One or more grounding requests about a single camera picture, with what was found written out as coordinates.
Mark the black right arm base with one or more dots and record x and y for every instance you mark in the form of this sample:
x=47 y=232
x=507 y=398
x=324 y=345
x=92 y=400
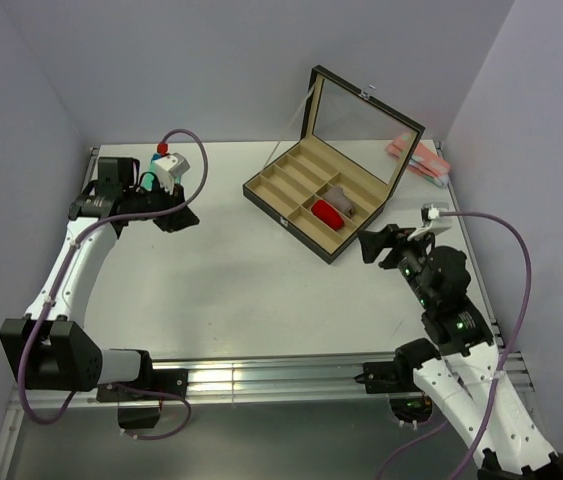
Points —
x=408 y=405

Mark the red sock with white print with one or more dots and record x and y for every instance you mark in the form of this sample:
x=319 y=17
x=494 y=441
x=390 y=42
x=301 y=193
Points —
x=327 y=214

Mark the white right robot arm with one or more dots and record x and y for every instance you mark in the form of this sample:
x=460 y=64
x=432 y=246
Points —
x=457 y=363

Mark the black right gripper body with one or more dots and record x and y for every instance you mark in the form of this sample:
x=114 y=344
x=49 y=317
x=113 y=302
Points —
x=410 y=257

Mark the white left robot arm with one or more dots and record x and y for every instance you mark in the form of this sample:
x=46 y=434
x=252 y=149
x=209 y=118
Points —
x=48 y=348

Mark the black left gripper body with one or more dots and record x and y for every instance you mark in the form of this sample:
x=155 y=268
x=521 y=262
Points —
x=154 y=201

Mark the pink patterned sock pair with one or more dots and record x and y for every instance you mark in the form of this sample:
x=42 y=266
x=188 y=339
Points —
x=423 y=162

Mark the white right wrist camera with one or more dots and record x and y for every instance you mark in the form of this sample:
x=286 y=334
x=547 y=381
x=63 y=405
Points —
x=433 y=221

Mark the aluminium front rail frame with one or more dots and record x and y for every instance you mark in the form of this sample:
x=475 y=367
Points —
x=250 y=311

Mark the black compartment display box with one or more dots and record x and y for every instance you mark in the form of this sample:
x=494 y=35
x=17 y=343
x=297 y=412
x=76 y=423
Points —
x=344 y=130

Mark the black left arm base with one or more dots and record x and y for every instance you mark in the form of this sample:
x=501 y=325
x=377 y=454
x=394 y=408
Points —
x=140 y=410

